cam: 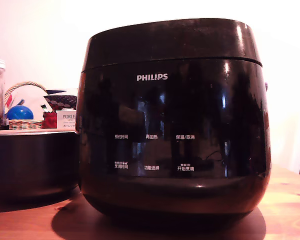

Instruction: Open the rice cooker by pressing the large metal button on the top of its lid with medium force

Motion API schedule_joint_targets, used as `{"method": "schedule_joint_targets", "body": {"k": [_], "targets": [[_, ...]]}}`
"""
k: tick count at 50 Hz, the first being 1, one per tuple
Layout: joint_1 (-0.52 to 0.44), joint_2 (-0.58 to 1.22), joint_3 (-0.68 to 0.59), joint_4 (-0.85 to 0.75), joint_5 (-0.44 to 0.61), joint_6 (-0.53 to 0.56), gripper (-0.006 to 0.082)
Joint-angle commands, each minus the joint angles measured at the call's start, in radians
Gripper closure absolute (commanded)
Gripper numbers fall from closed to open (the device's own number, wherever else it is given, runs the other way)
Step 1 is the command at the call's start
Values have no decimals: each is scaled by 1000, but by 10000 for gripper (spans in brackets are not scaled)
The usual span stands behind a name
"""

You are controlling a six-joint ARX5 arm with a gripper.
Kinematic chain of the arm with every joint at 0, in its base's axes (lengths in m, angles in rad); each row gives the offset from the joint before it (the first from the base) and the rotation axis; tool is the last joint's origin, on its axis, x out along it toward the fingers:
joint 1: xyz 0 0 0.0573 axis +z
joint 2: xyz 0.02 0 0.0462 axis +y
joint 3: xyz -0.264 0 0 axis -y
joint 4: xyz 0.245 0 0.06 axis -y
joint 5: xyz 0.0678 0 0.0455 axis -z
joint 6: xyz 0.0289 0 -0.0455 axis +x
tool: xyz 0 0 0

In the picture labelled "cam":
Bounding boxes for white printed cloth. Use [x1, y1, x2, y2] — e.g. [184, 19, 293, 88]
[4, 85, 54, 121]

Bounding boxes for black inner cooking pot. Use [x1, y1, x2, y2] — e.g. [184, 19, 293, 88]
[0, 129, 81, 201]

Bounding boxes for black Philips rice cooker body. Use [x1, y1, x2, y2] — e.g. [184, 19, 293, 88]
[74, 58, 272, 221]

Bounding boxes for white printed carton box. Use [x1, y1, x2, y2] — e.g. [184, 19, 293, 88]
[55, 110, 77, 131]

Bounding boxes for woven wicker basket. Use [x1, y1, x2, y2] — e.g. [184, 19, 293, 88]
[4, 80, 50, 131]

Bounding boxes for black rice cooker lid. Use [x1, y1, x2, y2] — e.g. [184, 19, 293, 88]
[81, 17, 263, 74]

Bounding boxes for blue ball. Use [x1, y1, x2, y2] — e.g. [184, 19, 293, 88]
[6, 105, 35, 121]

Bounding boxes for red small pouch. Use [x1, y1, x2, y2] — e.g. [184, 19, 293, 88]
[42, 111, 58, 130]

